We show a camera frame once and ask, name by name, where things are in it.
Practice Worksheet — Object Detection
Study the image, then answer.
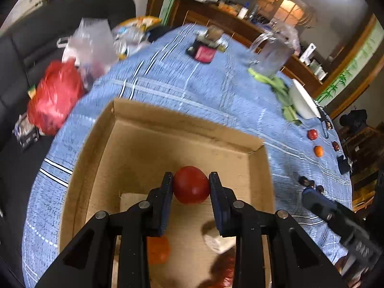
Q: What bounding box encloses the orange tangerine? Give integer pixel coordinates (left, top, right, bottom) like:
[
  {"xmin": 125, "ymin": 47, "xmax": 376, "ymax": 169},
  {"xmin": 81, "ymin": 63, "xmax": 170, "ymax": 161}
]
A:
[
  {"xmin": 146, "ymin": 235, "xmax": 171, "ymax": 264},
  {"xmin": 314, "ymin": 146, "xmax": 324, "ymax": 157}
]

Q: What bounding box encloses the large red date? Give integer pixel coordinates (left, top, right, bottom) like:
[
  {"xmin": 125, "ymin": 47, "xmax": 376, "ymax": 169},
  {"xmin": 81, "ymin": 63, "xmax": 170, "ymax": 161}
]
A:
[{"xmin": 198, "ymin": 252, "xmax": 235, "ymax": 288}]

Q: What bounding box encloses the white sugarcane chunk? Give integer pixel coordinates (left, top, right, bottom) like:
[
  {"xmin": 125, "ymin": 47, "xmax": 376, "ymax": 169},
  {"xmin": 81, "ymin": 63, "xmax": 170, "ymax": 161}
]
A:
[{"xmin": 203, "ymin": 228, "xmax": 236, "ymax": 254}]

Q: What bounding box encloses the dark plum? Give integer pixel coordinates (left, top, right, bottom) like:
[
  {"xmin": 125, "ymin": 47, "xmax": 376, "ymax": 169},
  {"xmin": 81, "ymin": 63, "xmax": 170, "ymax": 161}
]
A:
[{"xmin": 316, "ymin": 185, "xmax": 324, "ymax": 194}]

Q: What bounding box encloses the red tomato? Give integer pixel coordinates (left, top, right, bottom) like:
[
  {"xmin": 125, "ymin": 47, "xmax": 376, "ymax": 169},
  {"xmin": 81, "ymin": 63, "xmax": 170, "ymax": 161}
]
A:
[
  {"xmin": 173, "ymin": 166, "xmax": 210, "ymax": 205},
  {"xmin": 307, "ymin": 129, "xmax": 318, "ymax": 140}
]

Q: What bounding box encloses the cardboard box tray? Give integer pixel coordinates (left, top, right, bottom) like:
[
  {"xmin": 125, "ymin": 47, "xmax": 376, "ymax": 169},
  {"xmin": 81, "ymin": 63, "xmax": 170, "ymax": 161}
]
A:
[{"xmin": 59, "ymin": 99, "xmax": 275, "ymax": 287}]

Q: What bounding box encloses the black teapot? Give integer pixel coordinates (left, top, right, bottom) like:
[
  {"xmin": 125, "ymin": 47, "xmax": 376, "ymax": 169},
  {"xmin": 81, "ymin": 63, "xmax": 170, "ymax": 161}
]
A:
[{"xmin": 337, "ymin": 155, "xmax": 352, "ymax": 175}]

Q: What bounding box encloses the far red date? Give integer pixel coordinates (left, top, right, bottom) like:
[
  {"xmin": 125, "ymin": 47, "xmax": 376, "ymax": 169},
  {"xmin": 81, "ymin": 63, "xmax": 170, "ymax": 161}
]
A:
[{"xmin": 332, "ymin": 141, "xmax": 340, "ymax": 151}]

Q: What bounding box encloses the white bowl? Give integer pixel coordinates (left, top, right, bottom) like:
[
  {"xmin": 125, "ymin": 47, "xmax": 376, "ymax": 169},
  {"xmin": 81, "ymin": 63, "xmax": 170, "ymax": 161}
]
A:
[{"xmin": 289, "ymin": 79, "xmax": 321, "ymax": 120}]

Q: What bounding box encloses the green leafy vegetable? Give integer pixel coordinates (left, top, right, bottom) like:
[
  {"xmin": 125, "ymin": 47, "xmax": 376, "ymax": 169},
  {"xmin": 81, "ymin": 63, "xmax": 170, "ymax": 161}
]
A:
[{"xmin": 248, "ymin": 68, "xmax": 302, "ymax": 126}]

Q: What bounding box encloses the red plastic bag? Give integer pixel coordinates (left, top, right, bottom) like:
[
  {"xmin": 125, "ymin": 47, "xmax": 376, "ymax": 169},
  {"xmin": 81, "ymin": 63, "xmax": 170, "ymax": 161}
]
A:
[{"xmin": 27, "ymin": 58, "xmax": 85, "ymax": 135}]

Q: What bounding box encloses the blue plaid tablecloth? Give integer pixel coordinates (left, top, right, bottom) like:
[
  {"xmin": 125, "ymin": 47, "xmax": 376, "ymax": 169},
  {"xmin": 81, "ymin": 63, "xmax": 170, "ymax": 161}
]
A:
[{"xmin": 21, "ymin": 24, "xmax": 351, "ymax": 287}]

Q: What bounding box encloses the white tall box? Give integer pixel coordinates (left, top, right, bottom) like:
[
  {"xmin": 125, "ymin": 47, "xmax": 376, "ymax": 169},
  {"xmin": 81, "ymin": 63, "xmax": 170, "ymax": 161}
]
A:
[{"xmin": 299, "ymin": 43, "xmax": 316, "ymax": 63}]

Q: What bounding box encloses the clear plastic bag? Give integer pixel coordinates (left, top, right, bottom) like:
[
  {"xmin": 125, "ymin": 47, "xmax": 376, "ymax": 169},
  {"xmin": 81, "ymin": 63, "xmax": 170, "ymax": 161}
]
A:
[{"xmin": 62, "ymin": 18, "xmax": 119, "ymax": 91}]

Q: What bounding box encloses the clear glass pitcher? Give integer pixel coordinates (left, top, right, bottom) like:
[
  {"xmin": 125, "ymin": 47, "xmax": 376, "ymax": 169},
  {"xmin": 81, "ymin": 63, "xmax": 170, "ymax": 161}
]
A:
[{"xmin": 249, "ymin": 21, "xmax": 301, "ymax": 77}]

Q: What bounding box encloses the small red-labelled jar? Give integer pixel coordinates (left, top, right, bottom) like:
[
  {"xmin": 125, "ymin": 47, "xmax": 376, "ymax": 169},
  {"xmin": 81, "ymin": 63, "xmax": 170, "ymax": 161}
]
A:
[{"xmin": 186, "ymin": 25, "xmax": 228, "ymax": 64}]

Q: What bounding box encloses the black sofa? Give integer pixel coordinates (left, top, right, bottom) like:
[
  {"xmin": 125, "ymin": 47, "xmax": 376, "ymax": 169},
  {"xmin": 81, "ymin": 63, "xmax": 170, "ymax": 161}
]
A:
[{"xmin": 1, "ymin": 0, "xmax": 136, "ymax": 281}]

